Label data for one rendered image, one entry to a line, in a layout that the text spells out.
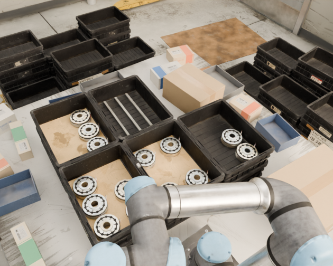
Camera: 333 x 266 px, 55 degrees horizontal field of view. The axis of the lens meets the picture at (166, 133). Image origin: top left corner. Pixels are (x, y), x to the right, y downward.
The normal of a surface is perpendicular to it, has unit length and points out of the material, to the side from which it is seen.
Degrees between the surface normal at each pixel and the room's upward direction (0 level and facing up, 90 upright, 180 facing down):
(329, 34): 90
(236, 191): 18
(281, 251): 75
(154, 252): 2
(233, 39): 1
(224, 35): 0
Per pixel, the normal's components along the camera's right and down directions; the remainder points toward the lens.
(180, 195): 0.33, -0.57
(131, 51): 0.04, -0.67
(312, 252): -0.35, -0.46
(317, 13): -0.81, 0.41
